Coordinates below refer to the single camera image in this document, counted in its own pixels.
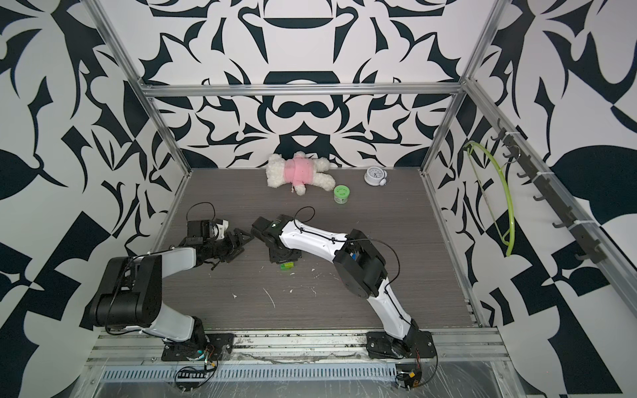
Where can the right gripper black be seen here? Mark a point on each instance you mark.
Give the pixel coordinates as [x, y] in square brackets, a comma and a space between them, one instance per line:
[291, 254]

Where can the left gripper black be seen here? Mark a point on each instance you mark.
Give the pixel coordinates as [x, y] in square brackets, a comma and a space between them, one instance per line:
[235, 246]

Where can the lime lego brick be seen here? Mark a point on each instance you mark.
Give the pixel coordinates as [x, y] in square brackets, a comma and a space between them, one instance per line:
[286, 265]

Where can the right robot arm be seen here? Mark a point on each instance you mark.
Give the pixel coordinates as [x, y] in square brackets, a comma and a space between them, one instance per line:
[359, 264]

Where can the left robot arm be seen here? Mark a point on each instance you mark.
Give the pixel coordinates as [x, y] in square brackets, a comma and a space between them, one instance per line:
[130, 295]

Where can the white teddy bear pink shirt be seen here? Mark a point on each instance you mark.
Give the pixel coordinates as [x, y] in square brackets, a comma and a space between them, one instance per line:
[299, 171]

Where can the green lidded jar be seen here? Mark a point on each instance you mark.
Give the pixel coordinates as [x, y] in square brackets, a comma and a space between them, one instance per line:
[341, 194]

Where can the white alarm clock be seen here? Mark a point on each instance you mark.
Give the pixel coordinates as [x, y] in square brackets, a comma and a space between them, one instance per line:
[376, 177]

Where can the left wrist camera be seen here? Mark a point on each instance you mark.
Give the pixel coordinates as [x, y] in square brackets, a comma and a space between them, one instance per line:
[207, 229]

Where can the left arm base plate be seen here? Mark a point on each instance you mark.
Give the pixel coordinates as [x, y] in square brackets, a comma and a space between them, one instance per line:
[213, 347]

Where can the aluminium frame rail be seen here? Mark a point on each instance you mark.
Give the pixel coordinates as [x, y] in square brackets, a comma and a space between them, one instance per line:
[302, 89]

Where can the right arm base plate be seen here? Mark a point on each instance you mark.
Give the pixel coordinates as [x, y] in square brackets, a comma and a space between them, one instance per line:
[380, 345]

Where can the black wall hook rail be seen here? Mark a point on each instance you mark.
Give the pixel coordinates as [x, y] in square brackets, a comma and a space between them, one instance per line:
[552, 191]

